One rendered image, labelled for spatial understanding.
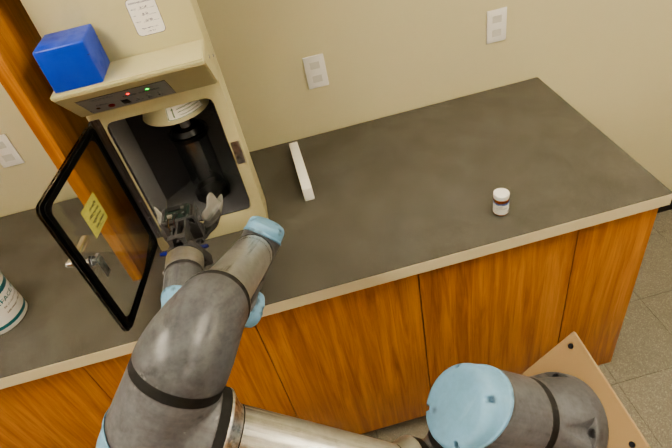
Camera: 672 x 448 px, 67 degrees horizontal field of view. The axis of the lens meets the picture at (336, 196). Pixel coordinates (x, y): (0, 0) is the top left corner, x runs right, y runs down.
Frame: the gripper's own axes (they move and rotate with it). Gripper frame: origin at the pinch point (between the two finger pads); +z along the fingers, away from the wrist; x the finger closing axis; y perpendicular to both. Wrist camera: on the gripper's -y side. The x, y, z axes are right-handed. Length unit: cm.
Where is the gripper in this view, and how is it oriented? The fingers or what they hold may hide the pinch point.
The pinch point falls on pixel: (191, 204)
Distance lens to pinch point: 125.3
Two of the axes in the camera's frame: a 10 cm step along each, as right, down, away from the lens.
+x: -9.7, 2.5, -0.4
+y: -1.7, -7.6, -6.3
